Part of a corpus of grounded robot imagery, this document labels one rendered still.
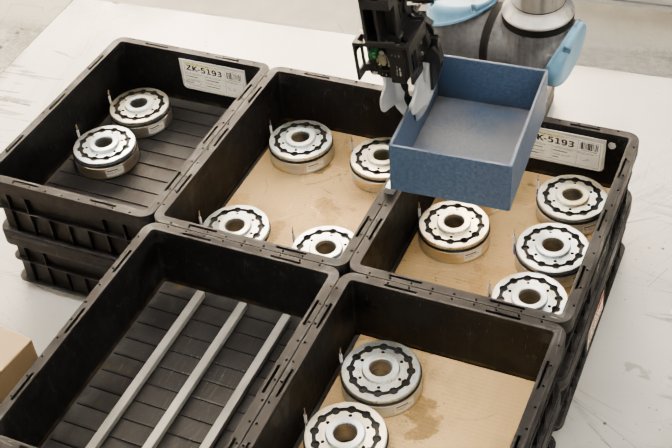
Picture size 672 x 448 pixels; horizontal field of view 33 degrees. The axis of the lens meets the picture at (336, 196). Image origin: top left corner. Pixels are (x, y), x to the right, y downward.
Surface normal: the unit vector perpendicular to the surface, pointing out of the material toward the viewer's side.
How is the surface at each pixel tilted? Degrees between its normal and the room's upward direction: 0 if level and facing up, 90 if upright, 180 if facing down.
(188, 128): 0
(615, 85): 0
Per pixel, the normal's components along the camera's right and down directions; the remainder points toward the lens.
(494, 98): -0.34, 0.64
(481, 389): -0.07, -0.75
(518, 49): -0.65, 0.57
